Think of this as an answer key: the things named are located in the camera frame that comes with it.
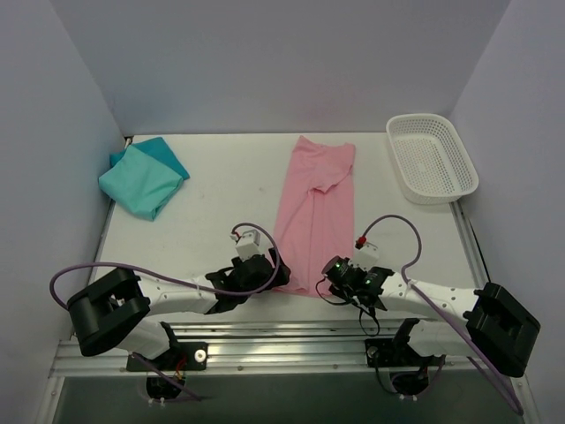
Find pink t shirt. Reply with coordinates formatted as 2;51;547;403
275;136;356;297

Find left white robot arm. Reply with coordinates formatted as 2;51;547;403
67;248;291;370

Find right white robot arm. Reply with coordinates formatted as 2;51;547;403
322;256;540;378

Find white plastic basket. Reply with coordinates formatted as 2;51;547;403
386;113;479;205

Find teal folded t shirt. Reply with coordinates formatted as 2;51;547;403
98;137;190;221

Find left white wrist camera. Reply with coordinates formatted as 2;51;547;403
230;230;260;261

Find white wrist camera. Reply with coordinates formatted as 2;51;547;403
351;236;380;271
230;230;260;261

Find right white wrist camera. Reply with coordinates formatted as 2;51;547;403
351;236;380;271

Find black wire loop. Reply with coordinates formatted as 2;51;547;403
315;273;381;337

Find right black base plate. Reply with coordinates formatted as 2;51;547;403
365;337;441;368

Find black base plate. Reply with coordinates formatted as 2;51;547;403
365;337;441;368
124;341;208;372

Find aluminium rail frame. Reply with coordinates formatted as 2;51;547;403
36;202;544;424

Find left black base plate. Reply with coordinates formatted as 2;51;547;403
124;341;208;372

